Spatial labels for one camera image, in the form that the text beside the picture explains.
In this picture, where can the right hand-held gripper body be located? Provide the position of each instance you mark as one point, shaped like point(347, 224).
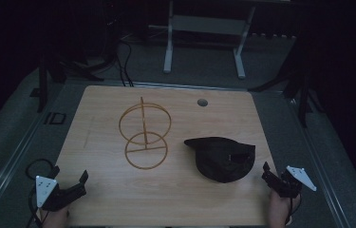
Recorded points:
point(284, 188)

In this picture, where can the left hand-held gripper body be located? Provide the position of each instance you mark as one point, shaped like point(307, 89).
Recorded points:
point(52, 195)

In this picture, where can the person's right hand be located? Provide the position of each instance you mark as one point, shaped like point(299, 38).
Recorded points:
point(278, 210)

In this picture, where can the person's left hand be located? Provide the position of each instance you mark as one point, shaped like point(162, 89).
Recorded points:
point(55, 219)

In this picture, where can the black baseball cap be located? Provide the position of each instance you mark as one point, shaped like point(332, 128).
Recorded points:
point(224, 161)

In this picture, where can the black tripod stand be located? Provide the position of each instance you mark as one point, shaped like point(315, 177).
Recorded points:
point(42, 85)
point(302, 95)

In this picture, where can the grey round table grommet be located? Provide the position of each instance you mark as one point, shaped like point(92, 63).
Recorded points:
point(202, 102)

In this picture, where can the black rectangular floor bracket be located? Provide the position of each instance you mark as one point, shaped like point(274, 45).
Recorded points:
point(46, 118)

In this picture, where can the white metal desk frame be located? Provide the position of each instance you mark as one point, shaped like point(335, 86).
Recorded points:
point(168, 47)

